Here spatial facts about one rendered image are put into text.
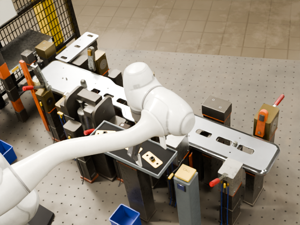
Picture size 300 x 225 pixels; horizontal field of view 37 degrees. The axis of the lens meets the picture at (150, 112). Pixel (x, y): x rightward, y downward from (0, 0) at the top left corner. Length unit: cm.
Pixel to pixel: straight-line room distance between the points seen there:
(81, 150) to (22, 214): 63
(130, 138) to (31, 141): 136
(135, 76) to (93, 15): 358
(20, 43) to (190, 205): 152
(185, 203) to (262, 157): 39
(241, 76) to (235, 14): 194
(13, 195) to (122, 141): 35
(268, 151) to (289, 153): 41
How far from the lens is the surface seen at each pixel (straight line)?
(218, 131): 203
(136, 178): 186
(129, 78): 139
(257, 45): 423
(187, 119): 131
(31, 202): 190
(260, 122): 200
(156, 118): 131
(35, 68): 224
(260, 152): 195
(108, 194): 224
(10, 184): 134
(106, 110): 200
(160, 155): 174
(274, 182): 224
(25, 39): 282
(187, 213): 183
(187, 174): 167
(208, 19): 461
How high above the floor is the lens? 247
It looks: 43 degrees down
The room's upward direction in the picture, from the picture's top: 9 degrees counter-clockwise
